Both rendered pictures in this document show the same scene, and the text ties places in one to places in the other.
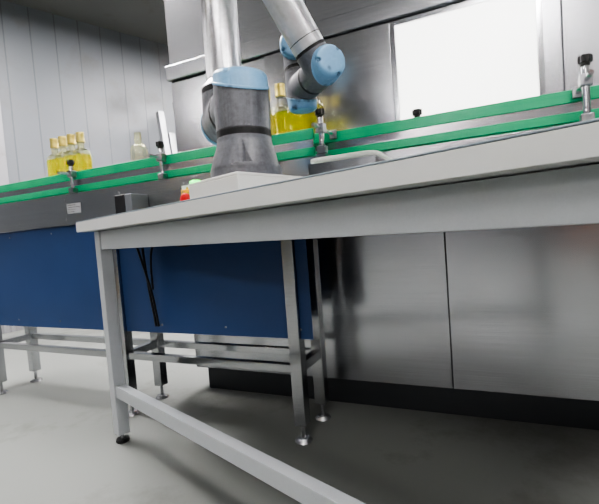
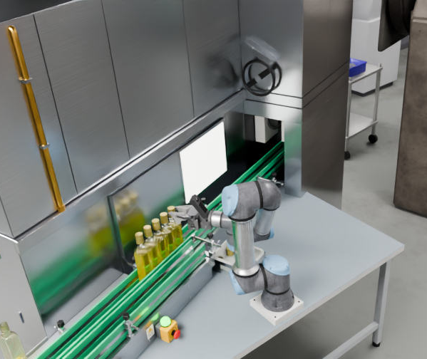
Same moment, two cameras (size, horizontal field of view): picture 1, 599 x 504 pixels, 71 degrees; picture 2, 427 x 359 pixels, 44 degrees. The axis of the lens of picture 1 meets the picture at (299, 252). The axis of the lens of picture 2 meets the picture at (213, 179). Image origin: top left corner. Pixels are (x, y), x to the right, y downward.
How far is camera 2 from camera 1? 2.74 m
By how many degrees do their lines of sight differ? 79
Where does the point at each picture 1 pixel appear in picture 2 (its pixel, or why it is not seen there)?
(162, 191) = (132, 345)
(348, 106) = (164, 206)
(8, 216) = not seen: outside the picture
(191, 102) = (45, 259)
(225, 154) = (290, 298)
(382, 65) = (177, 177)
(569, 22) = (228, 132)
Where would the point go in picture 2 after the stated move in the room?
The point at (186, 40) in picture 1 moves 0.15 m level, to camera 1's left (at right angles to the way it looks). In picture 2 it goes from (30, 206) to (11, 230)
